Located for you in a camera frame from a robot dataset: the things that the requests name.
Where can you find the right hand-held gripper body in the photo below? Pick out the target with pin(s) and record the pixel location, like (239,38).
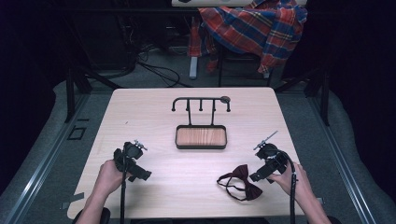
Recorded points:
(274,161)

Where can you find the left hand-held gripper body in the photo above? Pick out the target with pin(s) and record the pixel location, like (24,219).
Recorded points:
(130,163)

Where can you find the person's right hand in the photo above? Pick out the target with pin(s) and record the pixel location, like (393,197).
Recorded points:
(289,182)

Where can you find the person's left hand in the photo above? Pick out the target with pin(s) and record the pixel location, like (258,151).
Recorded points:
(109,179)

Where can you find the dark red bow tie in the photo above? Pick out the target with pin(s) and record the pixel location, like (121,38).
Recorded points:
(244,183)

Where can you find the black hook rack wooden tray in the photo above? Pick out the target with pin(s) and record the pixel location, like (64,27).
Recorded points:
(200,137)

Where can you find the black metal stand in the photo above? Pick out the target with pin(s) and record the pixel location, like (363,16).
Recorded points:
(70,93)
(324,98)

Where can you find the grey tape strip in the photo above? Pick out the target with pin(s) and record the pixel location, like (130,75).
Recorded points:
(73,199)

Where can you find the white table leg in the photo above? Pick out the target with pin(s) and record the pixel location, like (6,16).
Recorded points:
(193,67)

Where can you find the red blue plaid shirt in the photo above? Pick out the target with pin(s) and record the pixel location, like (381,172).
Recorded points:
(252,29)

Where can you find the aluminium floor rail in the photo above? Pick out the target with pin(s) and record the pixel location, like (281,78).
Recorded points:
(37,161)
(344,161)

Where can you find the black chair frame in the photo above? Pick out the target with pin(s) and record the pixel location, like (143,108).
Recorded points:
(221,67)

